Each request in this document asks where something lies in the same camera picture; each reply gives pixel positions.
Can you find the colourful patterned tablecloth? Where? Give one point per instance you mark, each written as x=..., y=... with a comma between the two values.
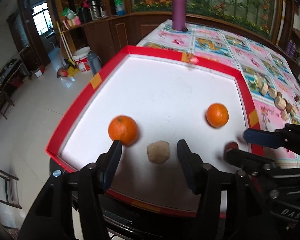
x=256, y=62

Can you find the small beige biscuit cylinder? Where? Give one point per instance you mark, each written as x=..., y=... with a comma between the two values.
x=272, y=92

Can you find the red date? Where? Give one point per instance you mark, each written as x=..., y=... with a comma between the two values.
x=231, y=145

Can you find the beige biscuit chunk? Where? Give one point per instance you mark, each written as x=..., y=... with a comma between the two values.
x=280, y=103

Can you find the wooden chair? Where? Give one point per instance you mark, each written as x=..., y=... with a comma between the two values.
x=8, y=190

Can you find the round beige biscuit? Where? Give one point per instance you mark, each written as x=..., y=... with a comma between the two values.
x=158, y=152

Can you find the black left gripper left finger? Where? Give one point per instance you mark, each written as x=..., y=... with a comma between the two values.
x=107, y=164

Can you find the purple thermos bottle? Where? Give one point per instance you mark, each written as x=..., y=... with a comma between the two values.
x=178, y=14

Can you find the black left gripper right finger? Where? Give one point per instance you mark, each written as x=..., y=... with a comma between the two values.
x=192, y=167

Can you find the red white tray box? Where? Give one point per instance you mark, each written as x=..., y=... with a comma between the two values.
x=167, y=97

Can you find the grey thermos jug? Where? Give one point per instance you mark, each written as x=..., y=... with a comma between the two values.
x=94, y=62

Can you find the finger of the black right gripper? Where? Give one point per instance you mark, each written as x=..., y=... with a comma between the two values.
x=264, y=138
x=249, y=161

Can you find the orange fruit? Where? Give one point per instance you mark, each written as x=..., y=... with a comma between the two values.
x=124, y=129
x=217, y=115

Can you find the wooden cabinet counter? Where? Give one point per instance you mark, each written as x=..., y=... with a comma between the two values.
x=107, y=36

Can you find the square beige biscuit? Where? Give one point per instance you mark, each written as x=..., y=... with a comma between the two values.
x=284, y=115

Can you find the white red bucket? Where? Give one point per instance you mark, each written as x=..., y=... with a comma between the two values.
x=81, y=59

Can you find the purple bottles on shelf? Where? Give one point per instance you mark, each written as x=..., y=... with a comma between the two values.
x=291, y=48

